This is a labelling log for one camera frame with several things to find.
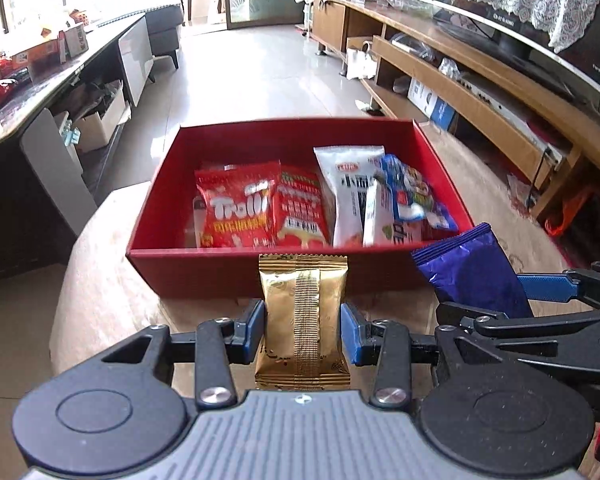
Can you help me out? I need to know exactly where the blue snack packet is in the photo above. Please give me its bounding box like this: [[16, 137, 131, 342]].
[[380, 154, 458, 232]]

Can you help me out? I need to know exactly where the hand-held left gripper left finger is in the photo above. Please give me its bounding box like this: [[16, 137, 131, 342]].
[[97, 298, 267, 409]]

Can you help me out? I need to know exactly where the white plastic bag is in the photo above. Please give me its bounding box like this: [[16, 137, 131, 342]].
[[346, 37, 378, 81]]

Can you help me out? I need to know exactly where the wooden television cabinet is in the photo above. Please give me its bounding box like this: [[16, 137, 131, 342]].
[[310, 0, 600, 221]]

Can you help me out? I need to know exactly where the orange cardboard box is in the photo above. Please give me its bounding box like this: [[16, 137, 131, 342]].
[[10, 35, 63, 78]]

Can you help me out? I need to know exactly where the small cardboard box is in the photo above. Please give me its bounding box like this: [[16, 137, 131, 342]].
[[62, 22, 90, 58]]

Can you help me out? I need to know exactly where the purple snack packet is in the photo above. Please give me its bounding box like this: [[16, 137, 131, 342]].
[[411, 222, 535, 318]]

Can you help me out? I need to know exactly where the red gummy candy packet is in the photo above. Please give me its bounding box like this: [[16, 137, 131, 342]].
[[194, 161, 281, 250]]

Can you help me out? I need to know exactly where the silver set-top box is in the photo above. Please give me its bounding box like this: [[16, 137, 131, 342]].
[[455, 72, 563, 161]]

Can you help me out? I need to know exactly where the blue white box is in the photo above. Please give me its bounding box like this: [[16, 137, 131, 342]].
[[407, 77, 457, 131]]

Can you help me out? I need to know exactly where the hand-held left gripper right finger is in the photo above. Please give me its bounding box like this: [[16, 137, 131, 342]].
[[340, 301, 468, 409]]

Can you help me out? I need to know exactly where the grey sofa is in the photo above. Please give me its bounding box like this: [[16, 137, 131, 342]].
[[145, 4, 186, 68]]

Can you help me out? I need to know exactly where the white storage box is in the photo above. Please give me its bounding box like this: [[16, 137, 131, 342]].
[[75, 80, 131, 153]]

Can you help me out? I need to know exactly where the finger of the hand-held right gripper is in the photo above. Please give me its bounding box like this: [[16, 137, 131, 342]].
[[517, 261, 600, 306], [437, 304, 600, 361]]

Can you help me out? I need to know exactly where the white spicy strip packet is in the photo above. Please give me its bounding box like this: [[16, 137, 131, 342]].
[[313, 146, 386, 248]]

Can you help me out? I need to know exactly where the dark coffee table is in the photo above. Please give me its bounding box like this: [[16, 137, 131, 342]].
[[0, 12, 156, 281]]

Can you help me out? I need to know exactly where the gold snack packet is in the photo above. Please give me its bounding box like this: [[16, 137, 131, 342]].
[[254, 254, 352, 392]]

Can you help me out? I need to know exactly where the red cardboard box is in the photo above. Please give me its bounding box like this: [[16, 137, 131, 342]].
[[126, 119, 476, 301]]

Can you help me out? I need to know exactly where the white green snack packet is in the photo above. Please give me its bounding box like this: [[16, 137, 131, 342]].
[[362, 180, 423, 247]]

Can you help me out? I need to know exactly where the red green snack packet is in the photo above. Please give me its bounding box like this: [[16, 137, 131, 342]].
[[272, 165, 331, 248]]

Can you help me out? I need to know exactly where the black curved television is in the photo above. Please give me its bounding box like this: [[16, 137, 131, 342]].
[[430, 0, 600, 106]]

